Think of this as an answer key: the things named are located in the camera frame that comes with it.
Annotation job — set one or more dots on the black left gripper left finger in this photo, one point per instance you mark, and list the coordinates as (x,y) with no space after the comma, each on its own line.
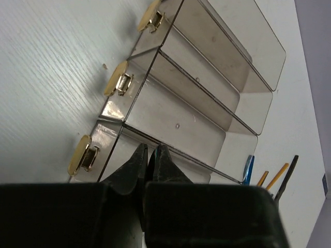
(126,178)

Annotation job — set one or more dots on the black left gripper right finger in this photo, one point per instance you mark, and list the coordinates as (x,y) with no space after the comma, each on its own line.
(161,167)

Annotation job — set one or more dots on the blue serrated knife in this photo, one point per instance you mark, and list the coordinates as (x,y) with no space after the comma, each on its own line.
(248,170)

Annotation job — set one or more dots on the clear smoked utensil organizer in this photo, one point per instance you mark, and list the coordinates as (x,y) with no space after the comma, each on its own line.
(200,79)

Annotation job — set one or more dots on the orange chopstick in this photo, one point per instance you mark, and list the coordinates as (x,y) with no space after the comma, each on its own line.
(262,179)
(277,176)

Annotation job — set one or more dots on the black knife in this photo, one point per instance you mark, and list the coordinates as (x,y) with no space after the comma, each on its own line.
(286,179)

